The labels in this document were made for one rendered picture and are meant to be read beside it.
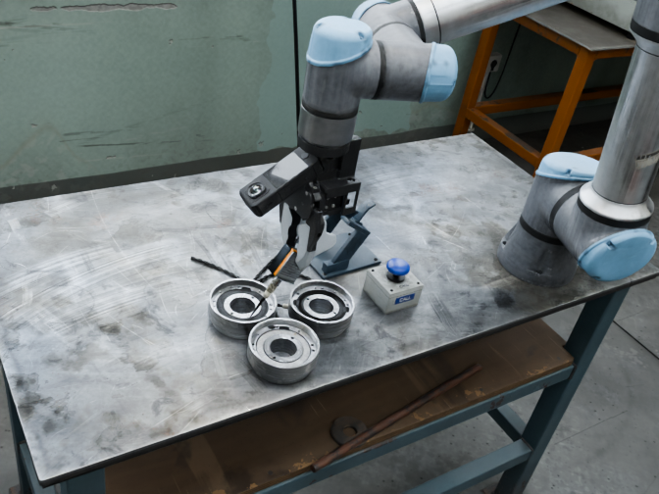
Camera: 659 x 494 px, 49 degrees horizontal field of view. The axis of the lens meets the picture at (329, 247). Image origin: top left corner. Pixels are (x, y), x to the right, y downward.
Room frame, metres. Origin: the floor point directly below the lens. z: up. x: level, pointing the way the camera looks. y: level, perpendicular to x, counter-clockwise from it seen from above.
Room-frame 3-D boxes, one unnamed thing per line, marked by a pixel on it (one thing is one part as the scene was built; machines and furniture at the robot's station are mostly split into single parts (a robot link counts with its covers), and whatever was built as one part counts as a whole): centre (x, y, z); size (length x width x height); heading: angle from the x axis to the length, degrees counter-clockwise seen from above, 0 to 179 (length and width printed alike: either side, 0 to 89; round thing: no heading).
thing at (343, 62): (0.87, 0.03, 1.23); 0.09 x 0.08 x 0.11; 110
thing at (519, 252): (1.17, -0.40, 0.85); 0.15 x 0.15 x 0.10
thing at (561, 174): (1.16, -0.40, 0.97); 0.13 x 0.12 x 0.14; 20
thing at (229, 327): (0.84, 0.12, 0.82); 0.10 x 0.10 x 0.04
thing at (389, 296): (0.97, -0.12, 0.82); 0.08 x 0.07 x 0.05; 127
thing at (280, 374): (0.77, 0.04, 0.82); 0.10 x 0.10 x 0.04
